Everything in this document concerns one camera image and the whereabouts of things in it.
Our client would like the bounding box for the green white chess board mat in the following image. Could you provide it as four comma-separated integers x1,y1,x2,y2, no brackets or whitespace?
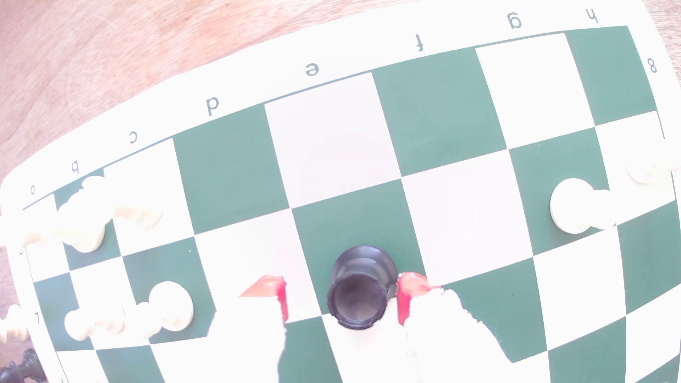
0,0,681,383

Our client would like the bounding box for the white pawn chess piece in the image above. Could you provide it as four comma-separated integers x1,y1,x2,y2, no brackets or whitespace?
64,306,127,342
625,153,681,185
0,305,31,344
126,280,195,339
549,178,619,235

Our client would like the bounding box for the white queen chess piece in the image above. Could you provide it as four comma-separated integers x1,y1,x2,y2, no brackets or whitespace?
0,210,107,254

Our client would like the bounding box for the white rook chess piece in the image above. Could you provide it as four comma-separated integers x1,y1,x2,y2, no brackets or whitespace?
56,176,164,231

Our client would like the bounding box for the black rook chess piece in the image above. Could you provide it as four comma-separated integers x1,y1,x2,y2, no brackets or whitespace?
327,245,400,331

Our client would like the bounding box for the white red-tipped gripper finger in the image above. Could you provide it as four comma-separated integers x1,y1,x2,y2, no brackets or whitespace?
207,275,289,383
396,272,520,383

